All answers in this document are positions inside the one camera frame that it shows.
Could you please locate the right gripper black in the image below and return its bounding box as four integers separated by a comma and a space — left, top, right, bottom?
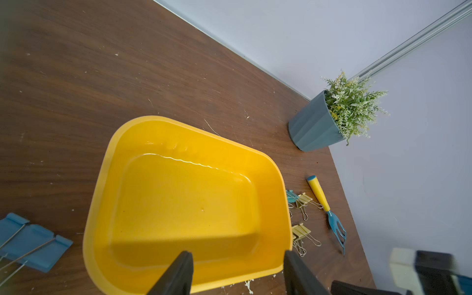
331, 280, 401, 295

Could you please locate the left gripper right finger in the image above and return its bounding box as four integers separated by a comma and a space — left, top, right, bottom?
283, 250, 329, 295

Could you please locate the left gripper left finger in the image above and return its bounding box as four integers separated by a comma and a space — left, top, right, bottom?
147, 251, 194, 295

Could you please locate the yellow plastic storage box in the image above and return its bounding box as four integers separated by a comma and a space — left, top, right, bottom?
83, 116, 292, 295

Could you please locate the blue binder clip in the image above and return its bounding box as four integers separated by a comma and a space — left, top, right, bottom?
1, 213, 73, 285

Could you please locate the potted green plant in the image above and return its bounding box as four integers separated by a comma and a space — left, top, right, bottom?
288, 72, 388, 152

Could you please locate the yellow blue handled tool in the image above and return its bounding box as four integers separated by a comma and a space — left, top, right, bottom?
307, 175, 347, 256

